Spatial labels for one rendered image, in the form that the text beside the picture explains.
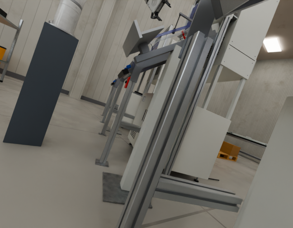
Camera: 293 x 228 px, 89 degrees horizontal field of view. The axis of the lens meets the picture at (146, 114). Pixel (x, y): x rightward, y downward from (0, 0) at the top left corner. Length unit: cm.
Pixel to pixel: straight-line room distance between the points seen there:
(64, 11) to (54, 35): 16
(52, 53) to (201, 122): 113
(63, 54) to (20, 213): 79
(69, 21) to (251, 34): 137
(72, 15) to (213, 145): 139
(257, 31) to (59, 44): 150
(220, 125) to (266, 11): 103
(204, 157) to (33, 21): 487
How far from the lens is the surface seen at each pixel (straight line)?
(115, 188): 89
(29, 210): 71
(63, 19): 114
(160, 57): 113
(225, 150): 426
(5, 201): 74
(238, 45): 154
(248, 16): 165
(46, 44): 107
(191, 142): 130
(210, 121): 136
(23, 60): 508
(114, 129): 102
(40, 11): 525
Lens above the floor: 46
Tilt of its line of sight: 2 degrees down
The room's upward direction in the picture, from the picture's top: 21 degrees clockwise
